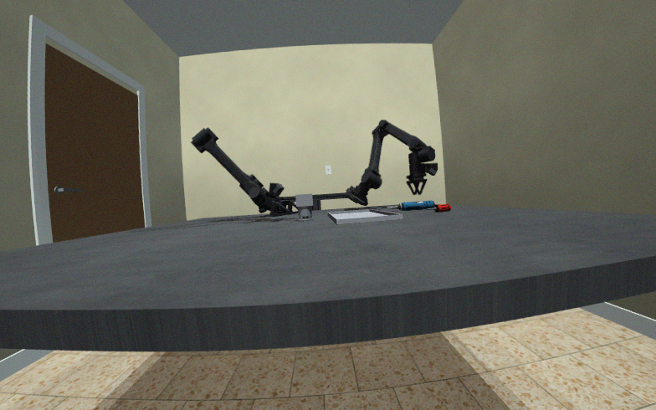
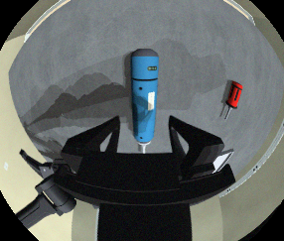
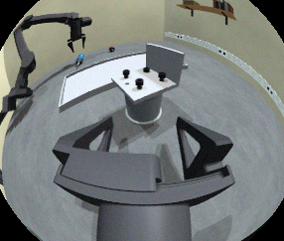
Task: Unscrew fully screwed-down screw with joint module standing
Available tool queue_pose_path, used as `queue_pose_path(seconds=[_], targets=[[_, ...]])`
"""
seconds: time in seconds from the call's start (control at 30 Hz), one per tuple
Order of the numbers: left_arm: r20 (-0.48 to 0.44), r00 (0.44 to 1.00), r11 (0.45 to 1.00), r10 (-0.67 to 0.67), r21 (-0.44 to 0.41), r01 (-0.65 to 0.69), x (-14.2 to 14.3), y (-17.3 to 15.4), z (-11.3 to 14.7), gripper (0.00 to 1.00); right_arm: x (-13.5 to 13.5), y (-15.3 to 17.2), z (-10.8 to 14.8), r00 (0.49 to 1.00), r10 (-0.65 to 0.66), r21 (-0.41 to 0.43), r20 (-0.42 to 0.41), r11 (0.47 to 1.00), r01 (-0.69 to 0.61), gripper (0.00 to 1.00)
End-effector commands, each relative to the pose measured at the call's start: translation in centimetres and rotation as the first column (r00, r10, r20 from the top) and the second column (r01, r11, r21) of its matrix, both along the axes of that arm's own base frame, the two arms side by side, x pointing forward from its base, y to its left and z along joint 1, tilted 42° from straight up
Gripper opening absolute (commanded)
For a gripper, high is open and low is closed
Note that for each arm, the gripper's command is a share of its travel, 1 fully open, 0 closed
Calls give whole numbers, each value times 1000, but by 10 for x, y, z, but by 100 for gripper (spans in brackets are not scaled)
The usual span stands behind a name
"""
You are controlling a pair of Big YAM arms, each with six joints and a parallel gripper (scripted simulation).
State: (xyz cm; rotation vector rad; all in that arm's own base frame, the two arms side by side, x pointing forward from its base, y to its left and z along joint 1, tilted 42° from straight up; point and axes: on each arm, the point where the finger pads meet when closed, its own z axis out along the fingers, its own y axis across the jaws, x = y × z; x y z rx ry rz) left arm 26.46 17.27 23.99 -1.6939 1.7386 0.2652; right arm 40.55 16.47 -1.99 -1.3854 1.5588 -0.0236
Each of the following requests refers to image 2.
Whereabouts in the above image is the white shallow rectangular tray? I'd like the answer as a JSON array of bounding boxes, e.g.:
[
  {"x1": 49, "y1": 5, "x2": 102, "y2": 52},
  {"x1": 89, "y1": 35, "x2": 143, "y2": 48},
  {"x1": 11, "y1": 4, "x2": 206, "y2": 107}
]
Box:
[{"x1": 213, "y1": 149, "x2": 234, "y2": 173}]

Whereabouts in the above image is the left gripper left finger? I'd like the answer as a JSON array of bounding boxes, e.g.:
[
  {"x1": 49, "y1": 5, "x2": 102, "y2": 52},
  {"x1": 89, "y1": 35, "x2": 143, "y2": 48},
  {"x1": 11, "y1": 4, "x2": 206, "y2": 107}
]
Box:
[{"x1": 65, "y1": 116, "x2": 120, "y2": 153}]

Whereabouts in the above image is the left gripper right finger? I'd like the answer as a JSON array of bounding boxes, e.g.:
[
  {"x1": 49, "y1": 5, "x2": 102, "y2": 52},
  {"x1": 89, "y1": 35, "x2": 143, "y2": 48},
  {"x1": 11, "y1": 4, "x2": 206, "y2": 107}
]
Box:
[{"x1": 168, "y1": 115, "x2": 224, "y2": 180}]

